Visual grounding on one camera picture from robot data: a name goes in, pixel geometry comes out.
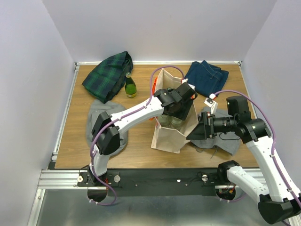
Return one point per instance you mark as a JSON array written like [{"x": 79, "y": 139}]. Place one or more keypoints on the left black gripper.
[{"x": 183, "y": 114}]

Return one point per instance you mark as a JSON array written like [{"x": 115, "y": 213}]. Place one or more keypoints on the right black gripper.
[{"x": 200, "y": 131}]

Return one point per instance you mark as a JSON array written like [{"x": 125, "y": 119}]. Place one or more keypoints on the beige canvas tote bag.
[{"x": 168, "y": 139}]

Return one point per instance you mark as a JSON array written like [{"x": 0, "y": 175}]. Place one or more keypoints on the green Perrier bottle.
[{"x": 130, "y": 86}]

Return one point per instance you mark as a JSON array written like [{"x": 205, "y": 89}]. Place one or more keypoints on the clear bottle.
[
  {"x": 176, "y": 123},
  {"x": 164, "y": 120}
]

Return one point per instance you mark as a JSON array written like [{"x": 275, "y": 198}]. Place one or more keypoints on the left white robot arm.
[{"x": 108, "y": 128}]

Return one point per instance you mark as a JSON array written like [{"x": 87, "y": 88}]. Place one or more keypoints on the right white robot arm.
[{"x": 279, "y": 198}]

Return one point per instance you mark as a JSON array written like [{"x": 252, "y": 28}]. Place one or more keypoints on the right grey shorts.
[{"x": 228, "y": 142}]

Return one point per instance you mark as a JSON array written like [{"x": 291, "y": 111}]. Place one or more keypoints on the blue denim jeans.
[{"x": 206, "y": 78}]

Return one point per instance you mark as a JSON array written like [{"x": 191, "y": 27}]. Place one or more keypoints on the green plaid cloth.
[{"x": 106, "y": 80}]

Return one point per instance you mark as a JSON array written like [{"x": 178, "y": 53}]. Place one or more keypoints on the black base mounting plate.
[{"x": 159, "y": 182}]

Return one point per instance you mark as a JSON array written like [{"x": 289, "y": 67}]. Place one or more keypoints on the left grey cloth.
[{"x": 109, "y": 107}]

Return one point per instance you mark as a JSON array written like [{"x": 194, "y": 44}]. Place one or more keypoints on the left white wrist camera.
[{"x": 186, "y": 81}]

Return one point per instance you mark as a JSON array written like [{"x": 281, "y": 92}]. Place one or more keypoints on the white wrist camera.
[
  {"x": 211, "y": 103},
  {"x": 186, "y": 81}
]

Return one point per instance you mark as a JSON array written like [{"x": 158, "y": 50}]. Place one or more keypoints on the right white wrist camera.
[{"x": 211, "y": 103}]

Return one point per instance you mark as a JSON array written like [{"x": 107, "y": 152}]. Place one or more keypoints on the aluminium frame rail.
[{"x": 50, "y": 178}]

